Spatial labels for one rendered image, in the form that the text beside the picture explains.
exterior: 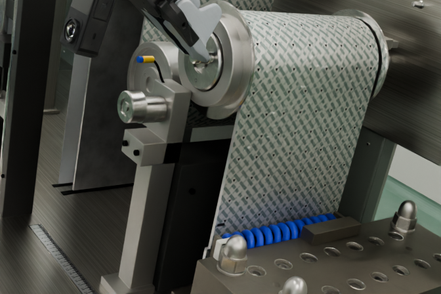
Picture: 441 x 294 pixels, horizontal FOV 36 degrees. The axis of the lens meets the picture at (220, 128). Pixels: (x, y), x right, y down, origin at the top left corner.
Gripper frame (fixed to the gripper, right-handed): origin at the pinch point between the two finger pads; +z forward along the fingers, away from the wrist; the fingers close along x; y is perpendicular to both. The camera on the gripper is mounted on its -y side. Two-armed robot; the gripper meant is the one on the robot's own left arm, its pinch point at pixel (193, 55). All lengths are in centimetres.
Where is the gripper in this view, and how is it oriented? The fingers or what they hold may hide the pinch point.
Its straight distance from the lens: 80.8
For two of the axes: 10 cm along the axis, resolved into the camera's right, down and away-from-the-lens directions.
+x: -5.8, -3.9, 7.1
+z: 4.8, 5.4, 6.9
